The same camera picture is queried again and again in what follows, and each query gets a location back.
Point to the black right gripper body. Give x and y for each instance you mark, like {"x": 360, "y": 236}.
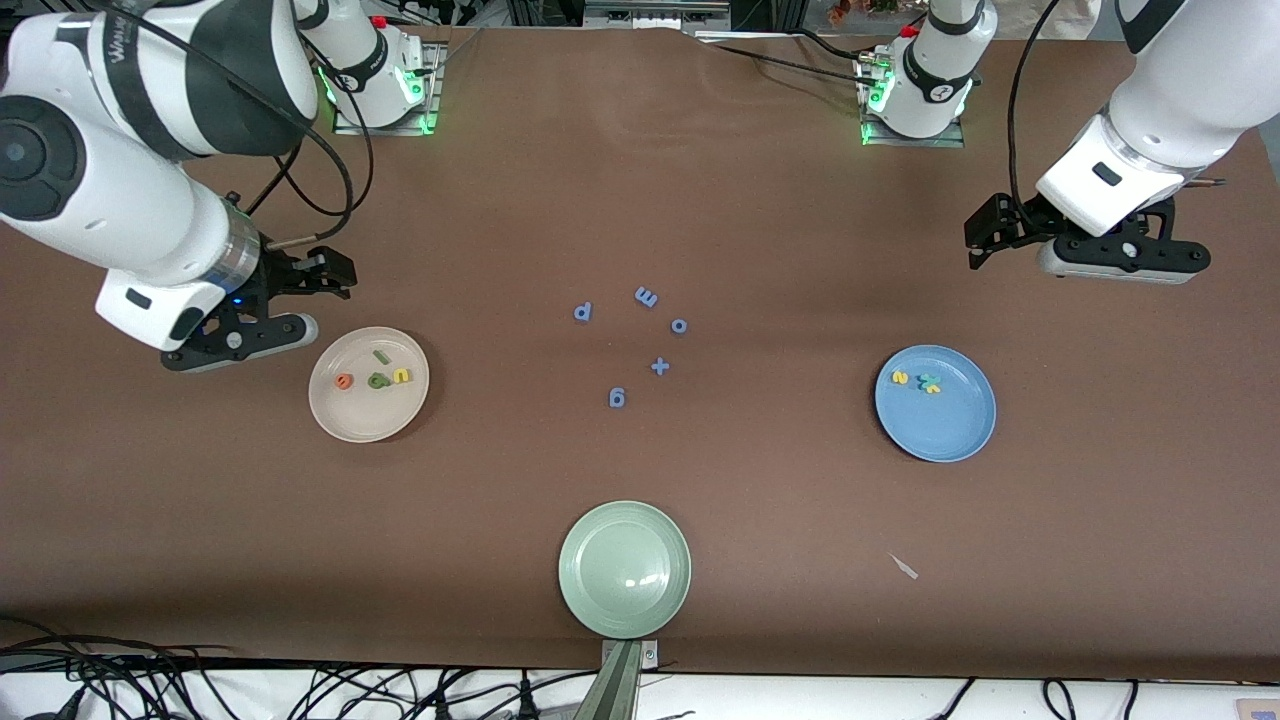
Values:
{"x": 281, "y": 273}

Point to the white paper scrap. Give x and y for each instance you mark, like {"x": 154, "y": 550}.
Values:
{"x": 905, "y": 567}

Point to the blue plate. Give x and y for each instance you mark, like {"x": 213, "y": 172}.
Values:
{"x": 950, "y": 430}

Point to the green plate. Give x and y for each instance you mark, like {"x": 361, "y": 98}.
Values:
{"x": 625, "y": 570}

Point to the grey metal camera mount post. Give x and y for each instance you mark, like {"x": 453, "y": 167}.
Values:
{"x": 612, "y": 685}

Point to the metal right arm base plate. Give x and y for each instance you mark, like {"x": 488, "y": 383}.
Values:
{"x": 432, "y": 90}

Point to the person in pale clothes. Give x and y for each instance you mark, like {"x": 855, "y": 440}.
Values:
{"x": 1070, "y": 15}

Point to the grey metal rail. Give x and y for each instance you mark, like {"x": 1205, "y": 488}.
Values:
{"x": 650, "y": 15}

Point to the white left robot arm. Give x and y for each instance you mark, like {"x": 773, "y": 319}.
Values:
{"x": 1180, "y": 100}

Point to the beige plate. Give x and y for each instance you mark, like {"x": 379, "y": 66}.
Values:
{"x": 350, "y": 415}

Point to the blue foam letter m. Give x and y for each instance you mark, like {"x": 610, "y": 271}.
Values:
{"x": 646, "y": 297}

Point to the brown table cover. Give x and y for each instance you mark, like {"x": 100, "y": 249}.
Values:
{"x": 200, "y": 520}

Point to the beige box corner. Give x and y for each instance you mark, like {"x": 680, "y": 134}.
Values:
{"x": 1260, "y": 710}

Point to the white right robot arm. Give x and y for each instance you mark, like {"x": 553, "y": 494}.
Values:
{"x": 120, "y": 210}

